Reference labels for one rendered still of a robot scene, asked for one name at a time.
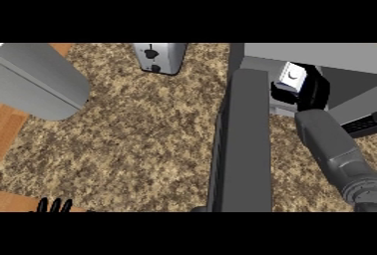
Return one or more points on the silver toaster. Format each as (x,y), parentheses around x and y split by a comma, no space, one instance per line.
(159,57)

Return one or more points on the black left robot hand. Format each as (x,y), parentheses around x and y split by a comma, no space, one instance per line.
(54,206)

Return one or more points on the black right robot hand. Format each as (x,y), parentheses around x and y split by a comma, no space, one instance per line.
(309,91)

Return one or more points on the dark grey microwave door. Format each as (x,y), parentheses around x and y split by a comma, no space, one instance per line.
(240,142)

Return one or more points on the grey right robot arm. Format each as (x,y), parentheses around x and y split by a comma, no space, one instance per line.
(338,156)

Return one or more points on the white milk carton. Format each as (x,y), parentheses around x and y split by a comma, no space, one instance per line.
(291,77)

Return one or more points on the grey microwave body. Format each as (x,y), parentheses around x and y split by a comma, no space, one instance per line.
(313,79)

